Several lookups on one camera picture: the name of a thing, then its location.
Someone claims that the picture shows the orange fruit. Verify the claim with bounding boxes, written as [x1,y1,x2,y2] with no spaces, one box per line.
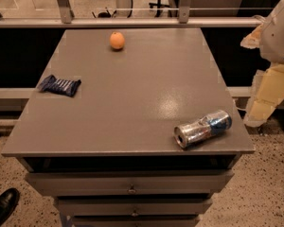
[110,32,125,50]

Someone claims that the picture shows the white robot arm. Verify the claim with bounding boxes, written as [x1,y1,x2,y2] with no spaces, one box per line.
[240,0,284,128]

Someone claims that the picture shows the metal guard railing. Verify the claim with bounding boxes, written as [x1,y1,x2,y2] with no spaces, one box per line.
[0,0,264,28]

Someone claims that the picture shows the blue rxbar blueberry wrapper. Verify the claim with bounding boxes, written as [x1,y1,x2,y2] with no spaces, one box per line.
[38,75,81,97]

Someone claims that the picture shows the silver blue energy drink can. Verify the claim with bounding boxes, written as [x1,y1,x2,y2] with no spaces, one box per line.
[174,110,232,148]

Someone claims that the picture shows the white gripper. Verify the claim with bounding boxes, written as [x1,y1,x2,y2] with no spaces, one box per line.
[240,4,284,127]

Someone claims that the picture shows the top grey drawer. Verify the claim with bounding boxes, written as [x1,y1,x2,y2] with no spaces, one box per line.
[26,170,234,197]

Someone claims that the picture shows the grey drawer cabinet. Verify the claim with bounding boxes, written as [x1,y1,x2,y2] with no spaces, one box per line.
[1,27,256,227]

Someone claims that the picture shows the grey drawer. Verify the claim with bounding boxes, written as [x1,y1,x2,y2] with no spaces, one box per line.
[57,196,212,216]
[73,216,200,227]
[26,170,234,197]

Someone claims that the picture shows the black leather shoe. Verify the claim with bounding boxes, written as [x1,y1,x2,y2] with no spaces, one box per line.
[0,188,20,227]

